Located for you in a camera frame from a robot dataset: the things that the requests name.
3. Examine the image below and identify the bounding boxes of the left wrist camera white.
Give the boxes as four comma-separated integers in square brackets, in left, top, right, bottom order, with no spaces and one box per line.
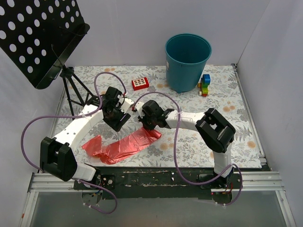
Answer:
[119,97,134,113]

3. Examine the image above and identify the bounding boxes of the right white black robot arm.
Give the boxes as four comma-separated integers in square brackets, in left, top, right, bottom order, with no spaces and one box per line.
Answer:
[134,100,235,188]

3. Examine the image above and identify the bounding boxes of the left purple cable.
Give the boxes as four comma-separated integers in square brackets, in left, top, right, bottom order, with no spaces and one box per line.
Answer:
[20,72,128,215]

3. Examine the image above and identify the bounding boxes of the red white window toy block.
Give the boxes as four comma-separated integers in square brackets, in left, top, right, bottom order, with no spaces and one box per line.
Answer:
[132,77,150,91]

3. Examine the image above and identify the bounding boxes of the red plastic trash bag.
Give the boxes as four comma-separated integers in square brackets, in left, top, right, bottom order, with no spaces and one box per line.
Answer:
[81,127,162,165]

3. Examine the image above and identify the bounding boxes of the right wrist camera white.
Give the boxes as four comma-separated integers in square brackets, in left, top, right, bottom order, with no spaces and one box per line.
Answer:
[133,101,145,119]

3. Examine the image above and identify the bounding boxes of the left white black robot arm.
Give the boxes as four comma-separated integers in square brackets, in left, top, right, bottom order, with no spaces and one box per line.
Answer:
[40,87,134,189]

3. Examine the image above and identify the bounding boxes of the floral patterned table mat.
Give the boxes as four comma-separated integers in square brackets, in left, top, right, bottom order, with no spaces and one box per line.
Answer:
[45,65,263,169]

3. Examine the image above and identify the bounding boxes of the teal plastic trash bin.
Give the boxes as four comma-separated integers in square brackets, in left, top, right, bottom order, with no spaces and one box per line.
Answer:
[165,34,212,93]

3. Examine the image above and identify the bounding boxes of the colourful toy block car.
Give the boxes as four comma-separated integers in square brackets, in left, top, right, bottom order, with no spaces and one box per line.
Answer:
[197,74,211,97]

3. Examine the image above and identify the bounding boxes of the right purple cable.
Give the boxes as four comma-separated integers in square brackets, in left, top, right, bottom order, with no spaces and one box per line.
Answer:
[132,91,243,206]

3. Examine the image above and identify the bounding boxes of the black perforated music stand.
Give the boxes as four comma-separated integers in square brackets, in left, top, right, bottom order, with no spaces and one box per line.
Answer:
[0,0,105,121]

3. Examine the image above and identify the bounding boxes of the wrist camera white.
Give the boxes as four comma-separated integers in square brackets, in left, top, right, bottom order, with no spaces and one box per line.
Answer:
[119,97,134,113]
[133,101,145,119]

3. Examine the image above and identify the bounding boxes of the purple cable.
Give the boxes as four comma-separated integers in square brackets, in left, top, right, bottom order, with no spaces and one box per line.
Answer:
[132,91,243,206]
[20,72,128,215]

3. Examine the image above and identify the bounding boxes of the aluminium frame rail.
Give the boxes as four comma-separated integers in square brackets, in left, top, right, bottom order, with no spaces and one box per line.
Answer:
[20,63,296,227]

